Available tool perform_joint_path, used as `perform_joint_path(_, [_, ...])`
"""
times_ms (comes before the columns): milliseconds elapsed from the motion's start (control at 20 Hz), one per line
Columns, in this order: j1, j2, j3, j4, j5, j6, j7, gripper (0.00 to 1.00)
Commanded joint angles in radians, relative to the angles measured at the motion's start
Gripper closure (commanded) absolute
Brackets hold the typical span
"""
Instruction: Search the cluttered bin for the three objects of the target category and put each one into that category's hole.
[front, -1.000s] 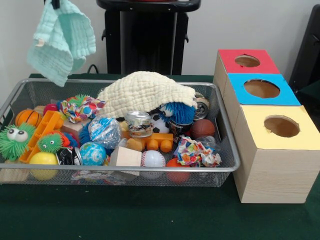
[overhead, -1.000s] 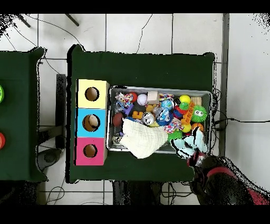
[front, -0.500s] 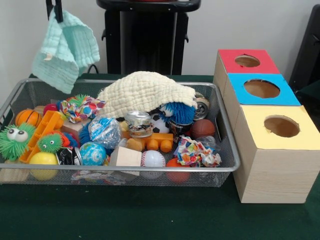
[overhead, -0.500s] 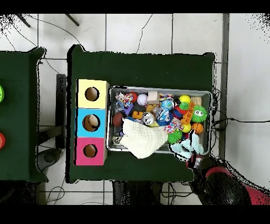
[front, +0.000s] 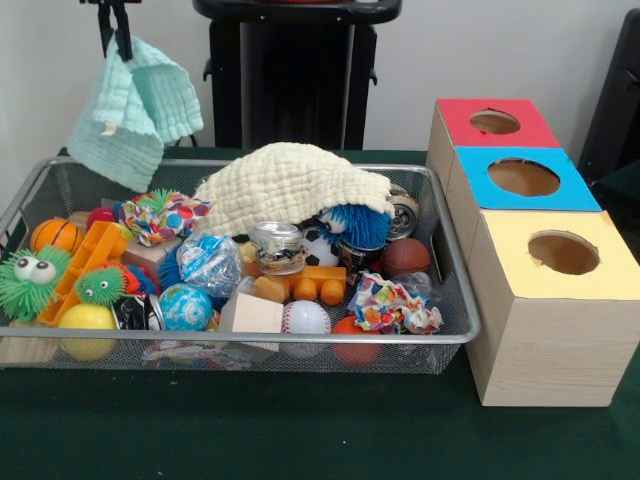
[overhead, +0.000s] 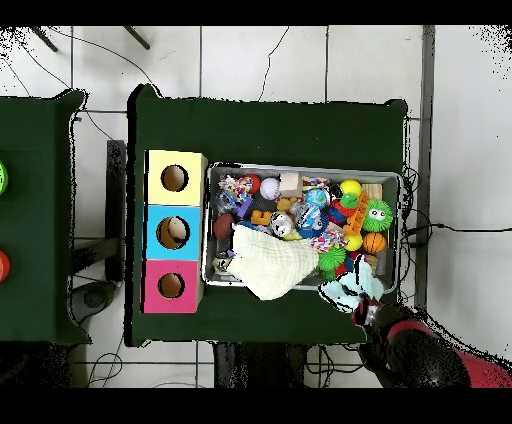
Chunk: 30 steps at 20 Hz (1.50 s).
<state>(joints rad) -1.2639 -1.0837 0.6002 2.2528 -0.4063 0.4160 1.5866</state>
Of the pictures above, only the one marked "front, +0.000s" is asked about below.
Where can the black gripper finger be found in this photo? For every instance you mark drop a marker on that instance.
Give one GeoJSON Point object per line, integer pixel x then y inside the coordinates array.
{"type": "Point", "coordinates": [124, 35]}
{"type": "Point", "coordinates": [105, 30]}

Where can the mint green cloth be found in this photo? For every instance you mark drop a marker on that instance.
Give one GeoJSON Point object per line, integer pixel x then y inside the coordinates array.
{"type": "Point", "coordinates": [130, 140]}

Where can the shallow mesh bin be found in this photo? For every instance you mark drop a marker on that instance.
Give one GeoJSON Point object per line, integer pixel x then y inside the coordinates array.
{"type": "Point", "coordinates": [350, 355]}

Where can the wooden box with three holes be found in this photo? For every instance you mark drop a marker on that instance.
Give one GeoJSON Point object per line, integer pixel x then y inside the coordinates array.
{"type": "Point", "coordinates": [550, 350]}

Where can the crumpled colourful paper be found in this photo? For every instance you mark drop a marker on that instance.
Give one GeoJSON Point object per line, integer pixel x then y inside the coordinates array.
{"type": "Point", "coordinates": [165, 217]}
{"type": "Point", "coordinates": [385, 305]}

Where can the small orange basketball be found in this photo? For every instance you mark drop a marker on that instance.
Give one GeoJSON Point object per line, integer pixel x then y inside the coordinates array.
{"type": "Point", "coordinates": [55, 235]}

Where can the cream waffle cloth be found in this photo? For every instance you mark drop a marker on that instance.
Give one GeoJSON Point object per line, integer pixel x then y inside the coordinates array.
{"type": "Point", "coordinates": [300, 185]}

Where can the crumpled clear blue plastic bag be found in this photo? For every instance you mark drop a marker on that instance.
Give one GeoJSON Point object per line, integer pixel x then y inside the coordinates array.
{"type": "Point", "coordinates": [210, 265]}

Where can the large green spiky eyed toy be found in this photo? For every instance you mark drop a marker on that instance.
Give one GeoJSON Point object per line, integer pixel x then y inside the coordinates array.
{"type": "Point", "coordinates": [20, 295]}

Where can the yellow ball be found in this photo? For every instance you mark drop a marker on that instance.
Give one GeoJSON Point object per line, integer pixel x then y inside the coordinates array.
{"type": "Point", "coordinates": [87, 317]}

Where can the plain wooden cube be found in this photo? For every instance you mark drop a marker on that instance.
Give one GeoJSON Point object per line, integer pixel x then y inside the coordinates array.
{"type": "Point", "coordinates": [250, 315]}

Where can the white baseball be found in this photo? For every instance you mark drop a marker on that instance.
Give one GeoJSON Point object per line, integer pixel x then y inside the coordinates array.
{"type": "Point", "coordinates": [305, 317]}

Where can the dark green table cloth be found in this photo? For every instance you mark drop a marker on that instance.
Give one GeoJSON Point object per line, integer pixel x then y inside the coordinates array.
{"type": "Point", "coordinates": [625, 195]}
{"type": "Point", "coordinates": [250, 430]}

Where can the black upright panel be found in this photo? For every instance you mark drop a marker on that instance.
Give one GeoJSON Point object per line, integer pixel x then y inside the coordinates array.
{"type": "Point", "coordinates": [620, 100]}

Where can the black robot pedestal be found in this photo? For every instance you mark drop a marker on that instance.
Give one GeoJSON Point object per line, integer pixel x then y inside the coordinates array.
{"type": "Point", "coordinates": [300, 75]}

